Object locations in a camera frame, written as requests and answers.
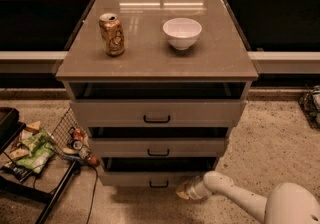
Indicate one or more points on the wire basket right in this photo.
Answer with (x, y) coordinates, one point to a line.
(310, 104)

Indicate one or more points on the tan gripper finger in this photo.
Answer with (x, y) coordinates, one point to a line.
(181, 191)

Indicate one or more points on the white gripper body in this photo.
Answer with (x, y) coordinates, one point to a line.
(191, 188)

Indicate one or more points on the grey drawer cabinet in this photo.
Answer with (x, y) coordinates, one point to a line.
(217, 56)

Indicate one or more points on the grey drawer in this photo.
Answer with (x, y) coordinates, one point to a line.
(152, 172)
(158, 141)
(158, 105)

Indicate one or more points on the wire mesh basket left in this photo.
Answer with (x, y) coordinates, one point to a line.
(59, 138)

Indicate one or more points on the gold soda can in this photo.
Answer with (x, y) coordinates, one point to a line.
(112, 34)

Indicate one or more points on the blue snack packet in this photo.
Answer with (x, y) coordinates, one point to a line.
(19, 172)

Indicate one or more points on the white ceramic bowl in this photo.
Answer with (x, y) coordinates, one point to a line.
(182, 33)

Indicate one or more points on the red soda can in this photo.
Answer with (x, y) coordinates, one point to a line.
(77, 139)

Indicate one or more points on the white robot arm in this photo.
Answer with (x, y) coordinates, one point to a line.
(288, 203)

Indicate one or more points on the green chip bag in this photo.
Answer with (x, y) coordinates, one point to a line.
(40, 150)

